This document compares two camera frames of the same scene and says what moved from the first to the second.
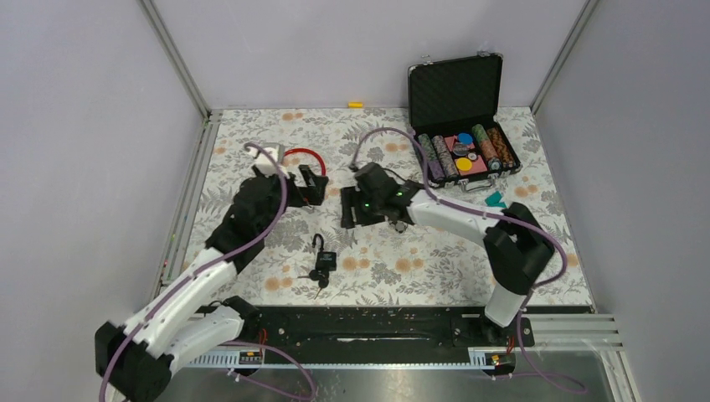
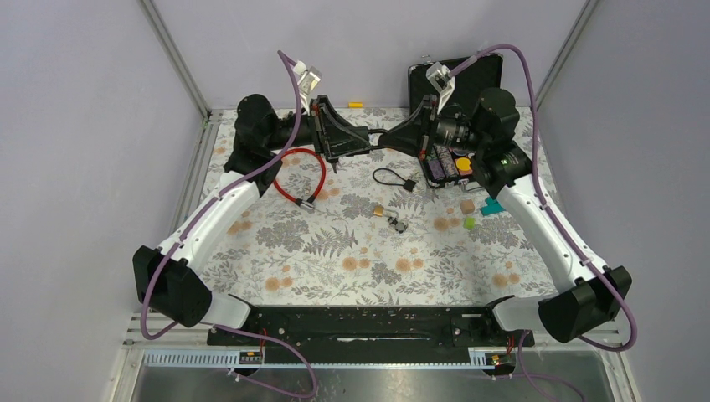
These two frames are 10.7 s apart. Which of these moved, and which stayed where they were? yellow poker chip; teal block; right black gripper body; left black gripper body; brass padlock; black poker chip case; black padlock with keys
Moved: right black gripper body; brass padlock; left black gripper body; black padlock with keys
Stayed: yellow poker chip; black poker chip case; teal block
